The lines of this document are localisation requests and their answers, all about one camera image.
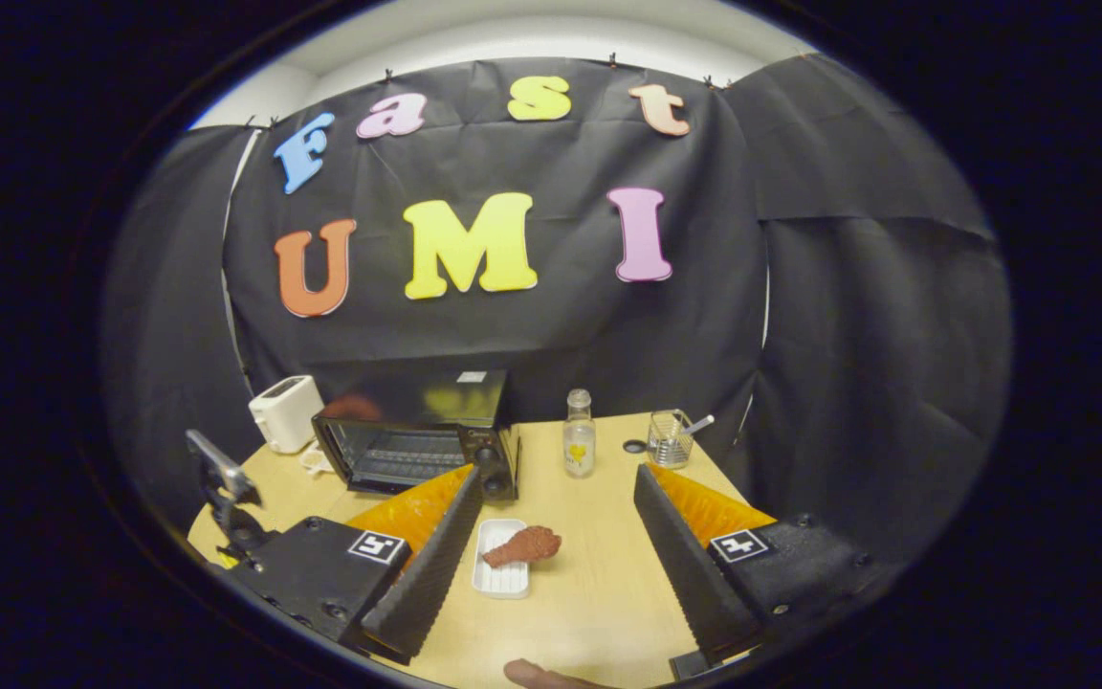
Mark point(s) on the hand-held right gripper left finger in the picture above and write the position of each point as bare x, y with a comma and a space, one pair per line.
427, 574

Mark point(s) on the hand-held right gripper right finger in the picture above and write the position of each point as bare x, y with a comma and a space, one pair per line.
680, 565

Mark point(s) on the brown fried chicken drumstick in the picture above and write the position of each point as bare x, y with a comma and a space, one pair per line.
530, 544

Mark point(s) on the black electric oven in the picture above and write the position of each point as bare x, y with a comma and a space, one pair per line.
436, 402

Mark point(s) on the white rectangular tray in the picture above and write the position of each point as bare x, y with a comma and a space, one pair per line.
501, 581

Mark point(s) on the white toaster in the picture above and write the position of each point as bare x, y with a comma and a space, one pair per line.
285, 413

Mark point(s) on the small black disc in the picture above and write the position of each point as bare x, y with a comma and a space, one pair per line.
634, 446

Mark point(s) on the small spoon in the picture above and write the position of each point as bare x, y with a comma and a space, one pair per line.
701, 423

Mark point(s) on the clear glass bottle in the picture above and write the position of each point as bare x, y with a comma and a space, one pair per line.
579, 445

